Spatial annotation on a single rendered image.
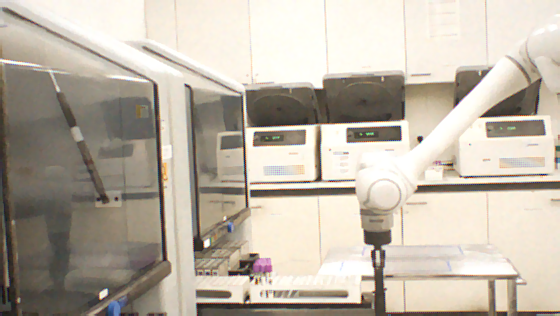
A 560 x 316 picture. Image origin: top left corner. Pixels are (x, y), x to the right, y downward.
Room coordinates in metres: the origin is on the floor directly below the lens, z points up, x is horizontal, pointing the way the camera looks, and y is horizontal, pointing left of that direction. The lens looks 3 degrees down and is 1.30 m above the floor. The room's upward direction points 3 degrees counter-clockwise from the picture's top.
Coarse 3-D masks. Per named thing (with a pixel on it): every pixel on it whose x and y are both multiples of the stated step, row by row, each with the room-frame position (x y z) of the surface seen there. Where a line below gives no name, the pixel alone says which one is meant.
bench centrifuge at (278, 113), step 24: (264, 96) 4.31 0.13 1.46; (288, 96) 4.29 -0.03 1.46; (312, 96) 4.26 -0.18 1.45; (264, 120) 4.59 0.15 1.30; (288, 120) 4.56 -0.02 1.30; (312, 120) 4.55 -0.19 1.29; (264, 144) 4.11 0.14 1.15; (288, 144) 4.08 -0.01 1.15; (312, 144) 4.07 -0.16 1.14; (264, 168) 4.11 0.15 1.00; (288, 168) 4.08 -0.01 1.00; (312, 168) 4.05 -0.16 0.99
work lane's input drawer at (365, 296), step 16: (208, 304) 1.73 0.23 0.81; (224, 304) 1.73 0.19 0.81; (240, 304) 1.72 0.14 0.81; (256, 304) 1.71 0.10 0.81; (272, 304) 1.71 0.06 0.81; (288, 304) 1.70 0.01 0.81; (304, 304) 1.69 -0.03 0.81; (320, 304) 1.69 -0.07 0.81; (336, 304) 1.68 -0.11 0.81; (352, 304) 1.67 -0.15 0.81; (368, 304) 1.67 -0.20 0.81
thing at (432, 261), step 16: (336, 256) 2.24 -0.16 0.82; (352, 256) 2.23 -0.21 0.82; (368, 256) 2.22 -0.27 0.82; (400, 256) 2.20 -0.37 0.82; (416, 256) 2.18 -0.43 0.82; (432, 256) 2.17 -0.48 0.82; (448, 256) 2.16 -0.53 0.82; (464, 256) 2.15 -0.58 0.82; (480, 256) 2.14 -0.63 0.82; (496, 256) 2.13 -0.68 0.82; (320, 272) 2.02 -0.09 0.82; (336, 272) 2.01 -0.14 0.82; (352, 272) 2.00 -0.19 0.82; (368, 272) 1.99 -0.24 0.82; (384, 272) 1.98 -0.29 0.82; (400, 272) 1.97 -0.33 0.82; (416, 272) 1.96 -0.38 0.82; (432, 272) 1.95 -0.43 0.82; (448, 272) 1.94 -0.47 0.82; (464, 272) 1.93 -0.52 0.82; (480, 272) 1.92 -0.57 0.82; (496, 272) 1.91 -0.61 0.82; (512, 272) 1.90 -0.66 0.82; (512, 288) 1.89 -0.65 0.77; (512, 304) 1.89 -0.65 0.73
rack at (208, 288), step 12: (204, 276) 1.84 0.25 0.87; (216, 276) 1.84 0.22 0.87; (228, 276) 1.83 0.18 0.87; (240, 276) 1.82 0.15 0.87; (204, 288) 1.74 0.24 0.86; (216, 288) 1.74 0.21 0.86; (228, 288) 1.73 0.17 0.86; (240, 288) 1.73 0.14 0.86; (204, 300) 1.74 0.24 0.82; (216, 300) 1.74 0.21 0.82; (228, 300) 1.73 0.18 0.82; (240, 300) 1.73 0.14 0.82
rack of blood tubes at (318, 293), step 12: (276, 276) 1.81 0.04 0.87; (288, 276) 1.80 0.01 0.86; (300, 276) 1.80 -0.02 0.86; (312, 276) 1.79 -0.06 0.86; (324, 276) 1.78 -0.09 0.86; (336, 276) 1.78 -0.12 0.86; (348, 276) 1.77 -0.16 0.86; (360, 276) 1.76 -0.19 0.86; (252, 288) 1.72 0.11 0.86; (264, 288) 1.72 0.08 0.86; (276, 288) 1.71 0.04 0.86; (288, 288) 1.71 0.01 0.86; (300, 288) 1.70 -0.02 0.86; (312, 288) 1.69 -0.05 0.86; (324, 288) 1.69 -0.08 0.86; (336, 288) 1.68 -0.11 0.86; (348, 288) 1.68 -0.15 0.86; (360, 288) 1.71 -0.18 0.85; (252, 300) 1.72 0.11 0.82; (264, 300) 1.72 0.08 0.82; (276, 300) 1.71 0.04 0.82; (288, 300) 1.71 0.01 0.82; (300, 300) 1.70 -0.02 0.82; (312, 300) 1.69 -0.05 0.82; (324, 300) 1.69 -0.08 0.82; (336, 300) 1.68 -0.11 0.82; (348, 300) 1.68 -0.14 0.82; (360, 300) 1.69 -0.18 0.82
